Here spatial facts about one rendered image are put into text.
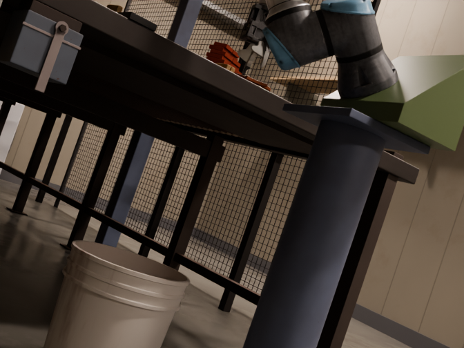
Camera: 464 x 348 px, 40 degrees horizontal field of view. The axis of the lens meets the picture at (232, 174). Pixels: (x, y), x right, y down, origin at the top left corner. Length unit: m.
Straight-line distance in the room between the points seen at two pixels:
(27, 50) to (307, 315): 0.87
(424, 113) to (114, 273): 0.78
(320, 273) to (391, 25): 4.99
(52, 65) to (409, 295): 4.07
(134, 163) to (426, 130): 2.59
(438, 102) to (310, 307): 0.56
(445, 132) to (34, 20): 0.95
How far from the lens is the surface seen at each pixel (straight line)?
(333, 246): 1.54
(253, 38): 2.03
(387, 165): 2.24
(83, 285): 1.48
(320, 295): 1.55
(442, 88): 1.55
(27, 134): 7.14
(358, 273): 2.27
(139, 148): 3.87
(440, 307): 4.96
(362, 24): 1.57
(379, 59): 1.60
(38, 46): 1.47
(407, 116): 1.47
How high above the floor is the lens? 0.59
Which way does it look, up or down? 2 degrees up
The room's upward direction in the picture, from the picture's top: 19 degrees clockwise
